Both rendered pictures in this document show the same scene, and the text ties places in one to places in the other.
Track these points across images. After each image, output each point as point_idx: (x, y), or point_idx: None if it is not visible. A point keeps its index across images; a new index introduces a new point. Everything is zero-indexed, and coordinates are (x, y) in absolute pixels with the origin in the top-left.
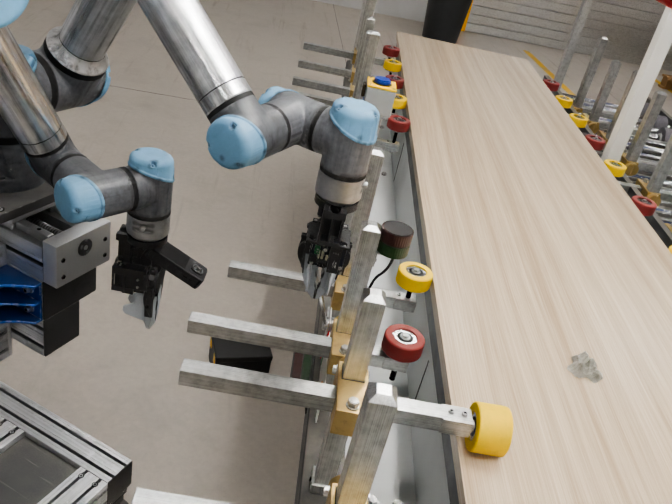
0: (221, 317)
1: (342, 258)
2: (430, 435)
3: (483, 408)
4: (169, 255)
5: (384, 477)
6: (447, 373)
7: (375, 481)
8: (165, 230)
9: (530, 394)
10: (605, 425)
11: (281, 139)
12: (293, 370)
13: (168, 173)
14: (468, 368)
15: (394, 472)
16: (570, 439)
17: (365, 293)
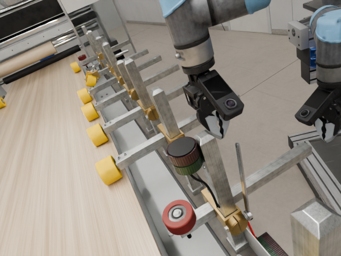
0: (294, 156)
1: (191, 98)
2: (157, 241)
3: (109, 158)
4: (315, 94)
5: (184, 245)
6: (140, 208)
7: (188, 239)
8: (317, 74)
9: (86, 235)
10: (40, 248)
11: None
12: (271, 238)
13: (317, 29)
14: (128, 224)
15: (181, 253)
16: (67, 218)
17: (160, 88)
